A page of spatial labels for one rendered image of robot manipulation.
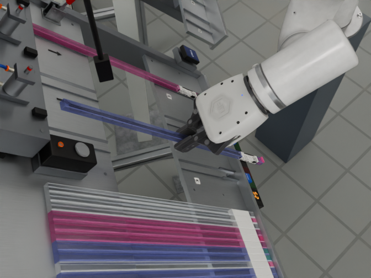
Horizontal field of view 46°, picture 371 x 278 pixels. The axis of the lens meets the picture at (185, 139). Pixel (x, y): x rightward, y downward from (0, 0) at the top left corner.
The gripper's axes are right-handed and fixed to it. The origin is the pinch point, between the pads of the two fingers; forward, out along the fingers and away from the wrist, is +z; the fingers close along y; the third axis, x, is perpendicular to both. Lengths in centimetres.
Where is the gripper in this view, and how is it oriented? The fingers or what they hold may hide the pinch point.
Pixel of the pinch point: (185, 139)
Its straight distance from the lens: 79.6
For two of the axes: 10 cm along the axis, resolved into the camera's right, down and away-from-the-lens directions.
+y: 2.8, 8.3, -4.9
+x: 5.4, 2.8, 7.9
